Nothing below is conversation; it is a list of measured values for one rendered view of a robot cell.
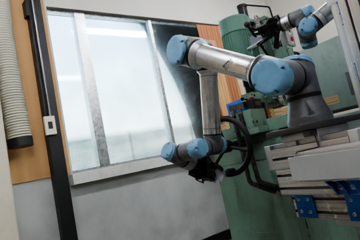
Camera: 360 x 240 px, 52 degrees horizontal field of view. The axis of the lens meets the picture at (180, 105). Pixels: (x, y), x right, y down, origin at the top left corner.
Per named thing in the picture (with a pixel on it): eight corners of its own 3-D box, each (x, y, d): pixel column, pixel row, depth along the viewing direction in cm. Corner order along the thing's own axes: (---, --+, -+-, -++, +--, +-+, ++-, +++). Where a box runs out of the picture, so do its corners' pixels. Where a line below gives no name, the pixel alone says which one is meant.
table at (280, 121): (196, 147, 200) (194, 136, 200) (229, 141, 222) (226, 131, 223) (302, 122, 160) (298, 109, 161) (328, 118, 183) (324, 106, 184)
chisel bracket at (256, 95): (244, 110, 204) (240, 95, 205) (257, 109, 214) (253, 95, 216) (255, 106, 199) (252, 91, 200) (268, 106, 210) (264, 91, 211)
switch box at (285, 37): (279, 47, 223) (273, 23, 226) (287, 49, 231) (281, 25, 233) (289, 44, 219) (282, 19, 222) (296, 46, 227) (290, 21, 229)
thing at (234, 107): (229, 114, 186) (226, 104, 187) (241, 113, 195) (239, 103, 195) (251, 108, 178) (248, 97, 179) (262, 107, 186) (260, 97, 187)
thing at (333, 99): (240, 127, 210) (238, 120, 211) (241, 127, 212) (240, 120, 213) (338, 103, 174) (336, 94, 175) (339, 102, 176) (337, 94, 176)
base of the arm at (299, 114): (344, 116, 123) (336, 87, 124) (309, 122, 116) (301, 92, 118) (311, 124, 136) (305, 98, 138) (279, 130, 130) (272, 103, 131)
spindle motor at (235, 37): (224, 76, 208) (211, 23, 212) (240, 76, 221) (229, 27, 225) (250, 66, 196) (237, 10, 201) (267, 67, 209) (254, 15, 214)
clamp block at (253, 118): (230, 133, 185) (225, 115, 186) (244, 130, 195) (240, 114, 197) (255, 127, 176) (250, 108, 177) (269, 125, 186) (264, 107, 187)
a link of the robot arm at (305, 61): (327, 90, 128) (317, 53, 130) (309, 91, 118) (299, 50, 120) (296, 99, 136) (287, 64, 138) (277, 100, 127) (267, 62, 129)
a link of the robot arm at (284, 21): (295, 22, 182) (293, 31, 177) (287, 26, 185) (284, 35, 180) (289, 10, 179) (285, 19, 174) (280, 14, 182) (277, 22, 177)
